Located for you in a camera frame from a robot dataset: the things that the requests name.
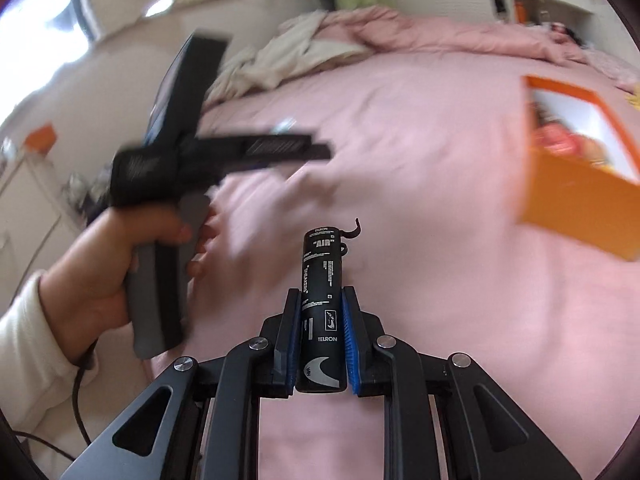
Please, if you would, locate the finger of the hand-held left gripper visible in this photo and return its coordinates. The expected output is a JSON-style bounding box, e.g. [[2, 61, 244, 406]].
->
[[244, 132, 333, 168]]

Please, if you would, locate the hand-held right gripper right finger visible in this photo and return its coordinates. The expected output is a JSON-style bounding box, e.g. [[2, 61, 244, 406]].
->
[[341, 286, 583, 480]]

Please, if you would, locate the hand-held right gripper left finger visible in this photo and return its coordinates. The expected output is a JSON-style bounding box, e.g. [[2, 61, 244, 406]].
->
[[60, 288, 303, 480]]

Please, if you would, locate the black printed tube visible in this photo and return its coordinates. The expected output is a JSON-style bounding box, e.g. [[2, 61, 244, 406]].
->
[[295, 217, 363, 393]]

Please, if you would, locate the orange cardboard box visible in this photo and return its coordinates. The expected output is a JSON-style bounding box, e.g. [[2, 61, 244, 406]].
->
[[520, 75, 640, 261]]

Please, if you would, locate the red soft toy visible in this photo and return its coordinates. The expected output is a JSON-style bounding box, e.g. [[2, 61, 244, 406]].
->
[[535, 120, 583, 156]]

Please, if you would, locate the person's left forearm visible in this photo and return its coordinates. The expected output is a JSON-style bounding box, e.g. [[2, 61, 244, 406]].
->
[[0, 270, 96, 466]]

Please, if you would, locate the person's left hand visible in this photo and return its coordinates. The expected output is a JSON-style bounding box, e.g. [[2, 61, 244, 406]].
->
[[40, 205, 221, 366]]

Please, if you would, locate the beige clothing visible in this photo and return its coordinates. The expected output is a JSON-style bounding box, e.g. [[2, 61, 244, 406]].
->
[[205, 10, 371, 106]]

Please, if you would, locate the small orange box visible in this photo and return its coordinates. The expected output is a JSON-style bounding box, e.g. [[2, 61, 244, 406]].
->
[[25, 122, 58, 153]]

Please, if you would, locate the white drawer unit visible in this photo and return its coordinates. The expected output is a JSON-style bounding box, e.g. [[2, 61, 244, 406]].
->
[[0, 150, 81, 281]]

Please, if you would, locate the pink duvet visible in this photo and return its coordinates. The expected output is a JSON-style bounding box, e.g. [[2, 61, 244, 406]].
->
[[320, 5, 591, 63]]

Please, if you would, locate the floral pink pillow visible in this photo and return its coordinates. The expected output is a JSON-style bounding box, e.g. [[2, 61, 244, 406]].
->
[[585, 50, 640, 91]]

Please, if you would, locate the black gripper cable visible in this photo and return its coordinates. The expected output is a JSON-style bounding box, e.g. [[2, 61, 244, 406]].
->
[[12, 337, 101, 461]]

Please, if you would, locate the white wall cabinet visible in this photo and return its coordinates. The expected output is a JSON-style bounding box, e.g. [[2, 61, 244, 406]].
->
[[507, 0, 596, 26]]

